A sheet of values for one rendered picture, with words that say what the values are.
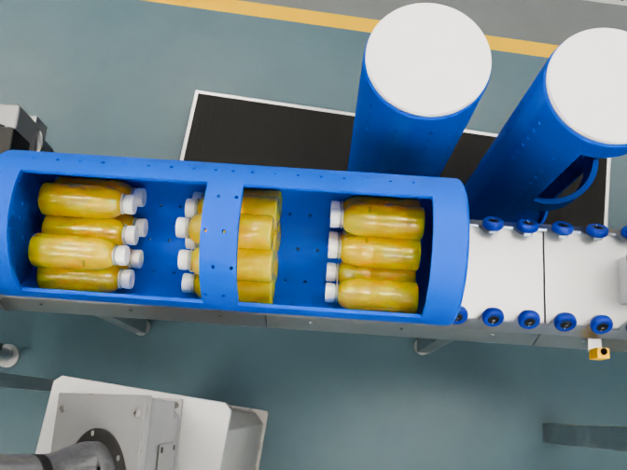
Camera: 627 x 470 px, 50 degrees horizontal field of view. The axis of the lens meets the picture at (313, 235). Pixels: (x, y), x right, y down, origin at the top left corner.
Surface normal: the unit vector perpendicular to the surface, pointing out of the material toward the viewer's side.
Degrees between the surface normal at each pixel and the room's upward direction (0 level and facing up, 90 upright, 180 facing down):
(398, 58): 0
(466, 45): 0
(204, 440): 0
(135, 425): 45
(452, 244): 9
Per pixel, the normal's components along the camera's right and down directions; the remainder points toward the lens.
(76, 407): -0.70, -0.22
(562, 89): 0.00, -0.25
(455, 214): 0.02, -0.49
